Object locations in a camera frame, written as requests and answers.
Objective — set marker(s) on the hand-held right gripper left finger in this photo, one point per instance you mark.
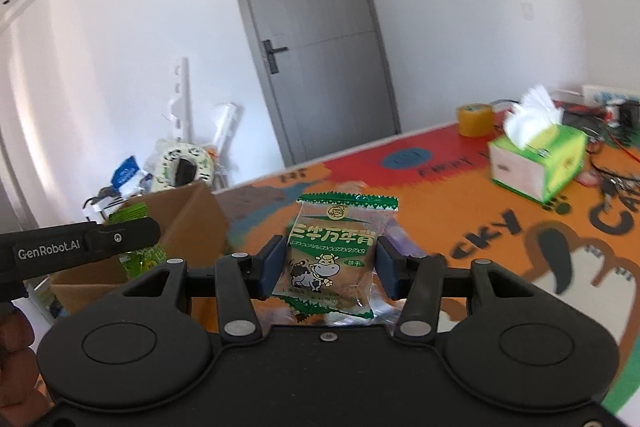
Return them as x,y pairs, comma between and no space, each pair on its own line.
273,268

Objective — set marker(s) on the white rack post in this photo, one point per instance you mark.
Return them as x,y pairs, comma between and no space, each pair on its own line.
181,102

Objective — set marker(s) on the colourful printed table mat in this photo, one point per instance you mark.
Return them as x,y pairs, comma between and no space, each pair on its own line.
450,207

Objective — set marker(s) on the blue plastic bag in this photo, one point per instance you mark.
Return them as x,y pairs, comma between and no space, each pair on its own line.
126,172

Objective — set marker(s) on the bright green snack packet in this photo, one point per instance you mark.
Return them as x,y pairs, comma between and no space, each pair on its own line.
131,212

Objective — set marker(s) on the green white cow snack packet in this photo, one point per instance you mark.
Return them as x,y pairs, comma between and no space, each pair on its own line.
327,252

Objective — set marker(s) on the purple snack packet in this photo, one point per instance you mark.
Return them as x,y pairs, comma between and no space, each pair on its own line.
401,241

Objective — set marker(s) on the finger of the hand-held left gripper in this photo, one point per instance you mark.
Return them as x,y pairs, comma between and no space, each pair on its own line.
130,234

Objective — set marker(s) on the yellow tape roll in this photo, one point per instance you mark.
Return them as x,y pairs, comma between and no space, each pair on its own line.
475,121

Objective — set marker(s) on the black charger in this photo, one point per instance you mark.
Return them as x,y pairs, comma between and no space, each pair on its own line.
630,113

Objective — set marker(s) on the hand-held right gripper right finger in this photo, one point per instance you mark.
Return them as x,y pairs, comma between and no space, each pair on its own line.
386,272

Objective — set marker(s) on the green tissue box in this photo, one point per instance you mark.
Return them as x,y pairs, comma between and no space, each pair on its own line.
550,159

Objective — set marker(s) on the person's left hand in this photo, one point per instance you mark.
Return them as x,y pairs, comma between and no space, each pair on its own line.
15,357

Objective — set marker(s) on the round panda print seat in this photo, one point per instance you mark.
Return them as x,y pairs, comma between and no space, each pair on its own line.
172,157

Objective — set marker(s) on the black metal rack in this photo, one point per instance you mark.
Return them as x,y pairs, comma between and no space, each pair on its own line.
97,202

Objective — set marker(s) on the cardboard box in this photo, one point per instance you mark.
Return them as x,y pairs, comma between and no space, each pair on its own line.
196,227

